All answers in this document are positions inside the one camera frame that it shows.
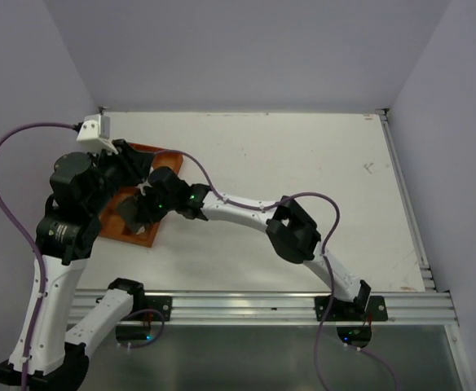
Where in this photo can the aluminium frame rail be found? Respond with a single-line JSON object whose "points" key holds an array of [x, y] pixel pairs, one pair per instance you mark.
{"points": [[297, 309]]}

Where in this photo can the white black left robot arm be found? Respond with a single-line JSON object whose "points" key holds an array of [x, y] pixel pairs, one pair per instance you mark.
{"points": [[48, 355]]}

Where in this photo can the orange wooden compartment tray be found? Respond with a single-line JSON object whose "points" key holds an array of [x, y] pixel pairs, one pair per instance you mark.
{"points": [[114, 228]]}

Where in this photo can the olive underwear with cream waistband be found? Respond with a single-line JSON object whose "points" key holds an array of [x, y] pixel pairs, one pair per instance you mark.
{"points": [[134, 212]]}

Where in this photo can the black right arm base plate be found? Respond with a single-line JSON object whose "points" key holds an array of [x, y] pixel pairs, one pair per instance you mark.
{"points": [[342, 311]]}

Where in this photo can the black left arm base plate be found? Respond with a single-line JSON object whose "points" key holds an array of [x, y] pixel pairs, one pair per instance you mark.
{"points": [[161, 304]]}

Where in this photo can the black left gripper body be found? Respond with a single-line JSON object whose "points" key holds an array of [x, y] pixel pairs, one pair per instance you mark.
{"points": [[121, 169]]}

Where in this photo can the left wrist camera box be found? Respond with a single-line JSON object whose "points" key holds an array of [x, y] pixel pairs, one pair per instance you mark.
{"points": [[94, 134]]}

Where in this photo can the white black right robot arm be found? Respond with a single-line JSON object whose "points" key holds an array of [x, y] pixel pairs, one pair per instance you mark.
{"points": [[292, 232]]}

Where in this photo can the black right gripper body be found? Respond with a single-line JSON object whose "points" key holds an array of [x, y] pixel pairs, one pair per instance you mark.
{"points": [[156, 206]]}

